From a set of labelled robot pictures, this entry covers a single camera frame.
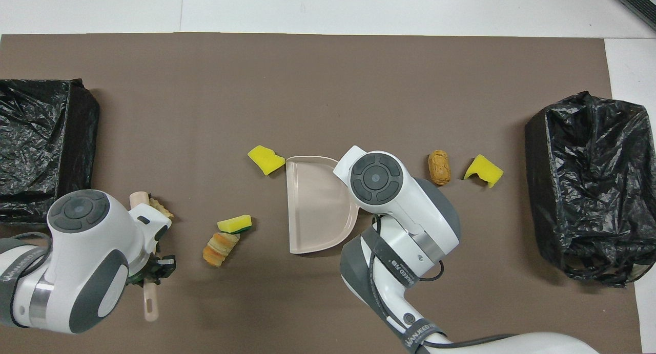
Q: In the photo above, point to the orange striped croissant toy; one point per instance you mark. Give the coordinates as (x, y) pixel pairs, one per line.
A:
(219, 250)

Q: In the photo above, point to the beige hand brush black bristles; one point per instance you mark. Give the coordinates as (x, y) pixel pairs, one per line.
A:
(152, 303)

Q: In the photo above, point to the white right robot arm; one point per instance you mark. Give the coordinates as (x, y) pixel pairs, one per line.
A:
(405, 205)

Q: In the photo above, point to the green and yellow sponge piece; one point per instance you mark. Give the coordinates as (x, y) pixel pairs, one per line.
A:
(233, 223)

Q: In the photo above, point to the brown paper table mat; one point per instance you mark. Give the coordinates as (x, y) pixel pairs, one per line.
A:
(328, 67)

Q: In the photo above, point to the pale croissant toy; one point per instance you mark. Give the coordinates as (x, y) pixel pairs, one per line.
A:
(163, 209)

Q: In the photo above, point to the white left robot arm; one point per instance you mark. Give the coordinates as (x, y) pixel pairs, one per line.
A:
(87, 251)

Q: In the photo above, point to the black bag lined bin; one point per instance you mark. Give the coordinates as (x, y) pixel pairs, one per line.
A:
(579, 190)
(41, 128)

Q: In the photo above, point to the brown peanut shaped bread toy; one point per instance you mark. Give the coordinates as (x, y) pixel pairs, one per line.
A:
(439, 167)

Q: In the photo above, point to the beige plastic dustpan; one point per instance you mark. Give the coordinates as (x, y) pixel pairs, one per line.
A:
(312, 205)

